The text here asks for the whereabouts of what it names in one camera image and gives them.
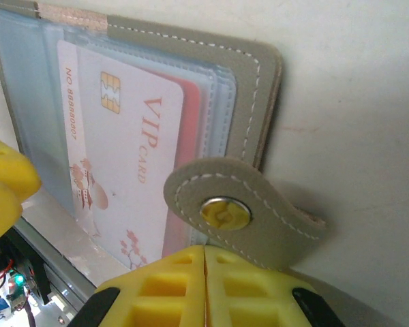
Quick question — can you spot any left controller board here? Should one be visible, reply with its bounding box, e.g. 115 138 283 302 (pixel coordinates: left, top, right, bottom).
0 268 33 313

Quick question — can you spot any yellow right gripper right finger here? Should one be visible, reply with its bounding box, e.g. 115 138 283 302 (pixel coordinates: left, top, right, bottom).
205 245 349 327

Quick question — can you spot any red VIP card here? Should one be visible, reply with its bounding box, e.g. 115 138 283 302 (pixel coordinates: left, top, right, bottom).
145 67 202 260

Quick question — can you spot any grey leather card holder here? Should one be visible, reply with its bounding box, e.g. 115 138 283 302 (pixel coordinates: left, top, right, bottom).
0 0 328 273

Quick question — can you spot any white VIP card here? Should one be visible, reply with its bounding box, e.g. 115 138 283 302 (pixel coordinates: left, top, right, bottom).
56 40 185 272

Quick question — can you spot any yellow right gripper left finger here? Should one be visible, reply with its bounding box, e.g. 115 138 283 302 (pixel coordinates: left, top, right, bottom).
66 244 207 327

